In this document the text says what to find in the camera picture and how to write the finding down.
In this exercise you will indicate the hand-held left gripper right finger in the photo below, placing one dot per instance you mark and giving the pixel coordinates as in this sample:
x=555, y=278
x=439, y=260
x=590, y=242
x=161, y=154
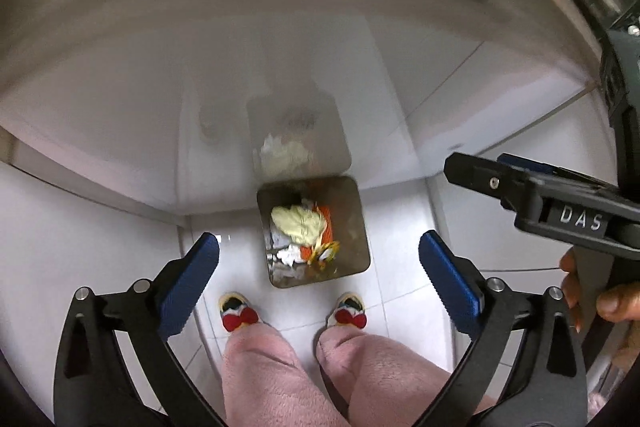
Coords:
x=450, y=282

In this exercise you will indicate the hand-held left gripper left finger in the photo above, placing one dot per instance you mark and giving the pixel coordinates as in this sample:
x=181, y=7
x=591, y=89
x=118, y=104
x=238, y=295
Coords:
x=187, y=284

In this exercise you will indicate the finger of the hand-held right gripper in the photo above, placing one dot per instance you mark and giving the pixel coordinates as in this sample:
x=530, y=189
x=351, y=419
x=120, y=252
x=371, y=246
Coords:
x=545, y=172
x=480, y=177

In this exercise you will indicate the white tissue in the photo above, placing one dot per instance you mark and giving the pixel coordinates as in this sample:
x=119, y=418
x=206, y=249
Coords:
x=287, y=256

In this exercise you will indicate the square metal trash bin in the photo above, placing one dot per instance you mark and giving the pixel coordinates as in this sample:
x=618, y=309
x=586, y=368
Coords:
x=350, y=227

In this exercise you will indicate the pale yellow paper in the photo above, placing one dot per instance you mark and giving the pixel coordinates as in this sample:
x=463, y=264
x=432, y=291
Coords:
x=295, y=224

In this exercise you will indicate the yellow snack wrapper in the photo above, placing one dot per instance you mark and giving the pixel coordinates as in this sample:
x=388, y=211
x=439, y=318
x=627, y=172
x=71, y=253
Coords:
x=324, y=253

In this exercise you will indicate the orange wrapper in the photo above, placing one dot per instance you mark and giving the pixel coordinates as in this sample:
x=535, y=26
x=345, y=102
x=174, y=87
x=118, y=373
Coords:
x=327, y=227

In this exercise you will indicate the person's right hand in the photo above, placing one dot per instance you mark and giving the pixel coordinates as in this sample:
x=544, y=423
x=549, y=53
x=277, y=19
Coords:
x=620, y=302

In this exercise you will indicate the colourful slipper with red bow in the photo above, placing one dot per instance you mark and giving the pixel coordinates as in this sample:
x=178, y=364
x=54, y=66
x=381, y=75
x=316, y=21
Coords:
x=349, y=311
x=239, y=312

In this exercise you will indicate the person's right leg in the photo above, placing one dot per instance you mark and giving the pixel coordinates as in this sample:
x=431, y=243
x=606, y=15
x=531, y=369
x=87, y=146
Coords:
x=380, y=377

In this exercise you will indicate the person's leg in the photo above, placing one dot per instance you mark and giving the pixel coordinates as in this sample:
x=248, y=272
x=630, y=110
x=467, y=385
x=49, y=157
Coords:
x=380, y=377
x=270, y=382

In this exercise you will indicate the person's left leg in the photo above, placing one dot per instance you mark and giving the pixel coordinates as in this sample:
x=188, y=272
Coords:
x=270, y=382

